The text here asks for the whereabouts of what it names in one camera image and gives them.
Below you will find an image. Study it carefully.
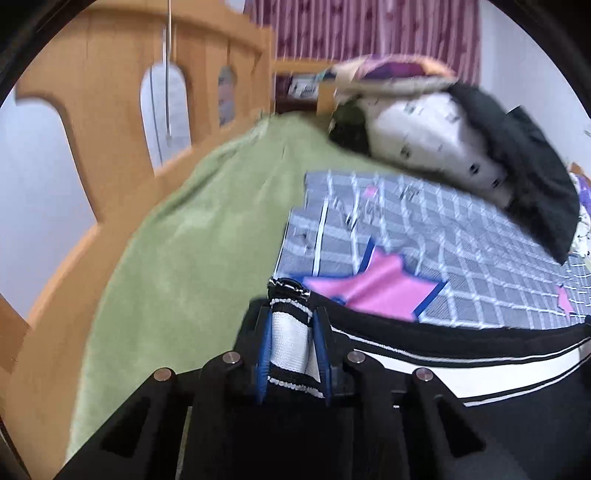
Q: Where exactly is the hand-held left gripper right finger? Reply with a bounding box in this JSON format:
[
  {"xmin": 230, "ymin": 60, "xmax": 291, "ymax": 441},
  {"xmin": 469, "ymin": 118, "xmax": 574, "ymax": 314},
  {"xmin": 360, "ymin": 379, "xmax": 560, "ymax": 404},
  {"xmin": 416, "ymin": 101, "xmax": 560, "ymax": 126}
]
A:
[{"xmin": 310, "ymin": 305, "xmax": 541, "ymax": 480}]

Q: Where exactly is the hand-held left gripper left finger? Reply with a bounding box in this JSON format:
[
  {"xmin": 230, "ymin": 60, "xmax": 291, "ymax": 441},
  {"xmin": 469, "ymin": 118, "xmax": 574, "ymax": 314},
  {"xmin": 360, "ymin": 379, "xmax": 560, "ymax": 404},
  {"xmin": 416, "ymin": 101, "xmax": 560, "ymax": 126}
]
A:
[{"xmin": 55, "ymin": 302, "xmax": 278, "ymax": 480}]

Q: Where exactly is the black pants white waistband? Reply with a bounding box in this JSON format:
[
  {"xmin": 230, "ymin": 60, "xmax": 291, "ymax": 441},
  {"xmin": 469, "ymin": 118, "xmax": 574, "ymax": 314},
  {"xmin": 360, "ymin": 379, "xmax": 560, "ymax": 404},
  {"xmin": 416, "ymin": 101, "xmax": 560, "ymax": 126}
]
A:
[{"xmin": 268, "ymin": 276, "xmax": 591, "ymax": 480}]

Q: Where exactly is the green blanket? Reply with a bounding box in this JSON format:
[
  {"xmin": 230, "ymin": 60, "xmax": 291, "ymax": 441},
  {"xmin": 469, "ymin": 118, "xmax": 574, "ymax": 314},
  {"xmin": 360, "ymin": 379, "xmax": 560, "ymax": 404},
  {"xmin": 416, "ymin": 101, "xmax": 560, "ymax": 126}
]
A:
[{"xmin": 65, "ymin": 113, "xmax": 370, "ymax": 462}]

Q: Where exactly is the grey checkered star bed sheet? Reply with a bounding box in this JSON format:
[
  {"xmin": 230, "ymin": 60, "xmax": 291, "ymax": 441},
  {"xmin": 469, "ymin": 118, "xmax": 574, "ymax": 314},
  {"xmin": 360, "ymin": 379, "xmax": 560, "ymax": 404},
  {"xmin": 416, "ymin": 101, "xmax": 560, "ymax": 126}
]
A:
[{"xmin": 274, "ymin": 170, "xmax": 591, "ymax": 330}]

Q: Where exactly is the dark cloth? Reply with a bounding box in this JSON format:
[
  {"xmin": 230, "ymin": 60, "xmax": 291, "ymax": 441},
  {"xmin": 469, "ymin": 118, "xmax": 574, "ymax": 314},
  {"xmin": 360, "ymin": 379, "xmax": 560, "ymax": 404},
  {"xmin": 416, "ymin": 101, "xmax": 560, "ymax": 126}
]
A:
[{"xmin": 329, "ymin": 99, "xmax": 371, "ymax": 154}]

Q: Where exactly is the white printed pillow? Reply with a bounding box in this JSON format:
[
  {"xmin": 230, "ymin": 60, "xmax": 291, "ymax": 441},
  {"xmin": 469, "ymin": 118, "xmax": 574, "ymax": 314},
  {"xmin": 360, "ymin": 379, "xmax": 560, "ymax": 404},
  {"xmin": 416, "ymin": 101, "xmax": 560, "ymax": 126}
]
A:
[{"xmin": 365, "ymin": 90, "xmax": 513, "ymax": 208}]

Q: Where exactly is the black garment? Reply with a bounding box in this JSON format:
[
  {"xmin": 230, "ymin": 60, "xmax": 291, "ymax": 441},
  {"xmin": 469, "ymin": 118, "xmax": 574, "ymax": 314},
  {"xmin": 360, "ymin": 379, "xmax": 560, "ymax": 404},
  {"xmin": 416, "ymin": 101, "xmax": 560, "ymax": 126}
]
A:
[{"xmin": 450, "ymin": 83, "xmax": 580, "ymax": 265}]

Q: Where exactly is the wooden shelf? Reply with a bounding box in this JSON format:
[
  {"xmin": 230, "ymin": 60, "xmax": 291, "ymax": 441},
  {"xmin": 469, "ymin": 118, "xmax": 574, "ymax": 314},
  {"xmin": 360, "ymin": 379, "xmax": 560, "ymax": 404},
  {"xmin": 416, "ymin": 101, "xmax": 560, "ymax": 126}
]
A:
[{"xmin": 272, "ymin": 59, "xmax": 338, "ymax": 116}]

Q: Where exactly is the white purple printed quilt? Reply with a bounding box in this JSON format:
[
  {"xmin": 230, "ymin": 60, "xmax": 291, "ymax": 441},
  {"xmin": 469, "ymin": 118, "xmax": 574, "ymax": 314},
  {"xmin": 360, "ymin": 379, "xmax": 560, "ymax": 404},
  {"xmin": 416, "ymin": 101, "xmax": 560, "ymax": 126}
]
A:
[{"xmin": 567, "ymin": 161, "xmax": 591, "ymax": 278}]

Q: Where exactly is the purple orange cushion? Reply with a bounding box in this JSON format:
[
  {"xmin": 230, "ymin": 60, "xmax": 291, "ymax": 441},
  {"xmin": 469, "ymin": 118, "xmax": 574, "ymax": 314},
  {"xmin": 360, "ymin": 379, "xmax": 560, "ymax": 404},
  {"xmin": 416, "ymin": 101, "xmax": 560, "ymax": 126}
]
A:
[{"xmin": 330, "ymin": 54, "xmax": 458, "ymax": 100}]

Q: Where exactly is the wooden bed headboard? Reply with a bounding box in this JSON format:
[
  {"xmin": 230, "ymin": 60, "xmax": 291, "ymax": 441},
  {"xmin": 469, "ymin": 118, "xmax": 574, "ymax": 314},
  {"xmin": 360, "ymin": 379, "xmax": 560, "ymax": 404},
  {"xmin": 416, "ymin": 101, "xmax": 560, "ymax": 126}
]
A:
[{"xmin": 0, "ymin": 0, "xmax": 278, "ymax": 444}]

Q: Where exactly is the red striped curtain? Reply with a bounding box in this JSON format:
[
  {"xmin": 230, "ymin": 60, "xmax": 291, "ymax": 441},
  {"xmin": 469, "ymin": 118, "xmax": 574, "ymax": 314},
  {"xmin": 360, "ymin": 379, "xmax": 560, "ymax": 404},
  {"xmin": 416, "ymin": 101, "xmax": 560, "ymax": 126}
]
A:
[{"xmin": 245, "ymin": 0, "xmax": 483, "ymax": 86}]

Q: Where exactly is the white hanging cord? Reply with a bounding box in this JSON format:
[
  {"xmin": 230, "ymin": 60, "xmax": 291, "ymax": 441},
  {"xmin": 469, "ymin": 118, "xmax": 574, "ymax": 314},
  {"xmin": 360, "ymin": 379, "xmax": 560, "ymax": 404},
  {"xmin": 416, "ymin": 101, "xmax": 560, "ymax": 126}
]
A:
[{"xmin": 161, "ymin": 0, "xmax": 177, "ymax": 144}]

